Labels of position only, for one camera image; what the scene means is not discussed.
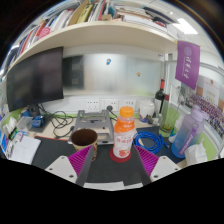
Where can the dark wine bottle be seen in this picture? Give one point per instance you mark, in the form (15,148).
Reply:
(159,98)

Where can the group photo poster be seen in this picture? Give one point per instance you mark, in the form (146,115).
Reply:
(208,106)

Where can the crumpled white tissue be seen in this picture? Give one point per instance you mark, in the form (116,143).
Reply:
(196,154)

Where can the white lidded jar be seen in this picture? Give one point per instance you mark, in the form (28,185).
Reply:
(146,110)

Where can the small blue device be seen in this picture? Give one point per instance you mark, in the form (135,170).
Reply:
(38,121)

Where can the purple pennant flag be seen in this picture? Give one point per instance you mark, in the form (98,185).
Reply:
(187,63)

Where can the black red-edged desk mat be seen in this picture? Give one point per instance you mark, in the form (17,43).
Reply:
(53,150)

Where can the ceiling light panels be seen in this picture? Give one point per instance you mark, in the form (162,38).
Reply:
(186,26)

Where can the white paper sheet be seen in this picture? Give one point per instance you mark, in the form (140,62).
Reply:
(106,185)

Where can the small orange glass sticker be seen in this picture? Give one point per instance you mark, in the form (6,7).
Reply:
(138,74)

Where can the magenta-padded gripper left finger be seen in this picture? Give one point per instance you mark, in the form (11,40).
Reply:
(61,167)

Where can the black computer monitor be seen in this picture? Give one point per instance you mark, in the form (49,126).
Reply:
(35,78)

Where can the translucent purple water jug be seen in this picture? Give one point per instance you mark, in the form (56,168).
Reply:
(188,133)

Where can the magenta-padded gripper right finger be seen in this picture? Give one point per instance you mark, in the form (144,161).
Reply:
(165,166)

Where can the orange-capped drink bottle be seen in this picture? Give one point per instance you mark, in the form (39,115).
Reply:
(124,133)

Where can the printed paper cup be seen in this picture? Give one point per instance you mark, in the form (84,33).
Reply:
(84,137)

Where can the white shelf with books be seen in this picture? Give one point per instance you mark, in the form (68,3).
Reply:
(100,35)

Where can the grey metal laptop stand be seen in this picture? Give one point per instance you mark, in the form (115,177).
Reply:
(93,123)

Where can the white paper notebook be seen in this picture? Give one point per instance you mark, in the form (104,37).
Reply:
(26,150)

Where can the small blue glass sticker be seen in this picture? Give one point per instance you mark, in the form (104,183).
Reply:
(108,61)

